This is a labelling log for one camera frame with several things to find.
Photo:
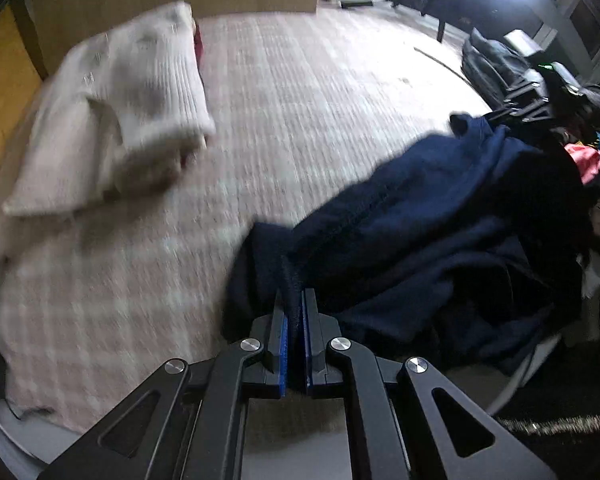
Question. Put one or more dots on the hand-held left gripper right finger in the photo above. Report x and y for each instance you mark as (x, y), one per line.
(307, 352)

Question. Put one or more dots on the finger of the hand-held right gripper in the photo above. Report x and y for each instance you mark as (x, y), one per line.
(525, 116)
(530, 92)

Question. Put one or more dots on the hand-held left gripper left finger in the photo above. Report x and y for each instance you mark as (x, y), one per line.
(280, 352)

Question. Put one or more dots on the navy blue garment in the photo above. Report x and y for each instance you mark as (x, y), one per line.
(405, 240)

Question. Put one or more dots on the dark grey garment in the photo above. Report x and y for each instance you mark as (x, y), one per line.
(490, 65)

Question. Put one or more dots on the pink garment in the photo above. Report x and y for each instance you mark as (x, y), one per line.
(585, 162)

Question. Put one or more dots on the black tripod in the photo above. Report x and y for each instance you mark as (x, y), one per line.
(440, 32)

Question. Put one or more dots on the white cloth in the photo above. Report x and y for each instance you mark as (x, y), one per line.
(590, 280)

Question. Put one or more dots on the black power brick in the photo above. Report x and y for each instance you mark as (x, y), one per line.
(357, 4)

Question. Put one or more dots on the pink checked blanket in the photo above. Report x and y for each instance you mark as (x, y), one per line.
(280, 110)

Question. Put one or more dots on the folded cream knit garment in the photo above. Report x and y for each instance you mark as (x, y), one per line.
(130, 95)

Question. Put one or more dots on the dark red cloth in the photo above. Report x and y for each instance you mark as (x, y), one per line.
(198, 45)

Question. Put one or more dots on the wooden headboard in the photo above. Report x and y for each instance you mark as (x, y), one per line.
(0, 85)

